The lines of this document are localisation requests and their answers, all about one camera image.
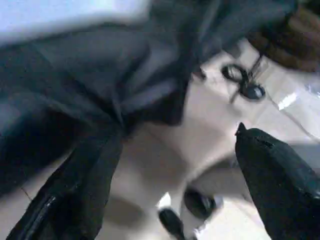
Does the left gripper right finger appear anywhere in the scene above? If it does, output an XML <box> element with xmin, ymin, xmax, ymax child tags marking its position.
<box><xmin>234</xmin><ymin>122</ymin><xmax>320</xmax><ymax>240</ymax></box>

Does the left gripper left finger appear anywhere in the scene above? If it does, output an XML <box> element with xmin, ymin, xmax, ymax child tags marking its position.
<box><xmin>12</xmin><ymin>139</ymin><xmax>121</xmax><ymax>240</ymax></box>

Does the black oval object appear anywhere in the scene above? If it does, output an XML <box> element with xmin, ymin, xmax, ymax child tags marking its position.
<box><xmin>183</xmin><ymin>189</ymin><xmax>218</xmax><ymax>221</ymax></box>
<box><xmin>158</xmin><ymin>208</ymin><xmax>186</xmax><ymax>240</ymax></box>

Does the black mat cloth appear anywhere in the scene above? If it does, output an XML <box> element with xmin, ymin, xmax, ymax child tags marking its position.
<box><xmin>0</xmin><ymin>0</ymin><xmax>298</xmax><ymax>198</ymax></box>

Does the brown wooden furniture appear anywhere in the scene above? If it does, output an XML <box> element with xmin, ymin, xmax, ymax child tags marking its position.
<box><xmin>246</xmin><ymin>12</ymin><xmax>320</xmax><ymax>75</ymax></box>

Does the black cable tangle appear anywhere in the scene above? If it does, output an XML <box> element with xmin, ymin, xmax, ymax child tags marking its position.
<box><xmin>221</xmin><ymin>53</ymin><xmax>267</xmax><ymax>103</ymax></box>

